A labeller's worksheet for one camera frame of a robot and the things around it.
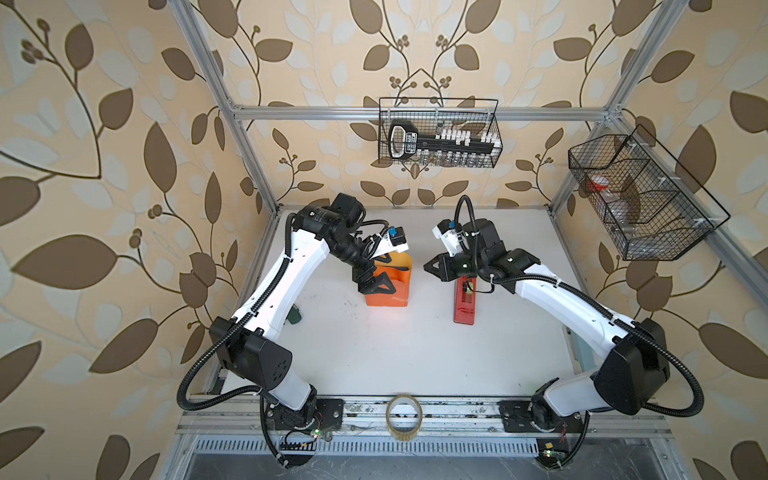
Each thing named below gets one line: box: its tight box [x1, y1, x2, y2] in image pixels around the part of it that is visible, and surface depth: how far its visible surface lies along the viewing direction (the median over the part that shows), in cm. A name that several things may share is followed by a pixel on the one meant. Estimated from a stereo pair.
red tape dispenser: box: [453, 276, 477, 325], surface depth 93 cm
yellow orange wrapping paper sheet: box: [365, 252, 412, 307], surface depth 86 cm
